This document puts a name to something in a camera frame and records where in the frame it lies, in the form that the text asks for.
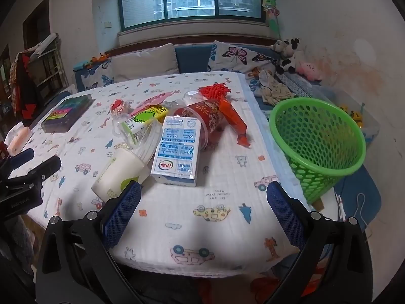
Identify beige pillow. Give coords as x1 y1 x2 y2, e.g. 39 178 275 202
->
111 44 179 81

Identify red printed plastic cup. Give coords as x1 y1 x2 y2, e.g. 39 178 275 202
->
171 97 228 149

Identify butterfly print pillow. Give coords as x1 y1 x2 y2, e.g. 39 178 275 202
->
207 41 280 80

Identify dark wooden door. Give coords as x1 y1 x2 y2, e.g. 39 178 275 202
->
23 0 51 51

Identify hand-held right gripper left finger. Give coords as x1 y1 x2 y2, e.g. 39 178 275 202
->
35 181 149 304

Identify clear plastic storage bin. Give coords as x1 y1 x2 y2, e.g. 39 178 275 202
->
312 85 380 146

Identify blue white patterned cloth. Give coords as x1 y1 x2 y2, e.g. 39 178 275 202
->
278 71 317 99

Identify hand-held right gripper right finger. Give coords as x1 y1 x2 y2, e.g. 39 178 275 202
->
266 180 372 304

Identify pink plush toy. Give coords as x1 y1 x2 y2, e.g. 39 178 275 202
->
296 62 323 81

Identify metal shelf rack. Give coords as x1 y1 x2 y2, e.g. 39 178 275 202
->
24 33 68 92

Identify pink plastic packet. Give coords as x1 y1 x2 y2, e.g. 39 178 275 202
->
8 127 32 153

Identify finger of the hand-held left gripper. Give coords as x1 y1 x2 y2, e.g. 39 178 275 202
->
0 156 62 191
0 148 35 171

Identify blue seat cushion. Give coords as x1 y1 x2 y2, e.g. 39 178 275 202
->
334 165 383 229

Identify black white cow plush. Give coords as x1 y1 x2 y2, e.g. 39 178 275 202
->
274 38 304 75

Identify green framed window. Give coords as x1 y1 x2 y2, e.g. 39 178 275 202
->
118 0 265 31

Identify beige patterned garment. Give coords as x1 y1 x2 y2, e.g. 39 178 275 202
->
258 70 298 105

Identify black box with colourful print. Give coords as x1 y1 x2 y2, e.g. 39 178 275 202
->
41 94 93 132

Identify colourful pinwheel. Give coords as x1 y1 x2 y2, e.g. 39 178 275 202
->
262 0 282 39

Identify white cable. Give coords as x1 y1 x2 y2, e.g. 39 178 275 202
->
355 193 370 226

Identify blue white milk carton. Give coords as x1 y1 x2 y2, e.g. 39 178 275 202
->
150 116 200 187

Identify butterfly print cushion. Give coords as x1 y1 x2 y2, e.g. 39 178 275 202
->
80 59 116 91

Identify clear dome lid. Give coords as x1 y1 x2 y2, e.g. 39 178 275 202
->
183 90 205 106

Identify printed white blanket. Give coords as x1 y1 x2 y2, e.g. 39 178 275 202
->
9 72 314 273

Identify green plastic mesh basket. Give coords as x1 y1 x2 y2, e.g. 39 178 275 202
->
270 98 367 205

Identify clear plastic cup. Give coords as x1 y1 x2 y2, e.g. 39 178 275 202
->
113 114 163 162

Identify white paper cup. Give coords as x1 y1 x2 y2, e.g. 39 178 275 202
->
91 148 149 200

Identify orange snack bag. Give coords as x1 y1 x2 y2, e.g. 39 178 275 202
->
218 97 250 148

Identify red black hanging clothes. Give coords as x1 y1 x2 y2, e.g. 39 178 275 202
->
9 52 40 119

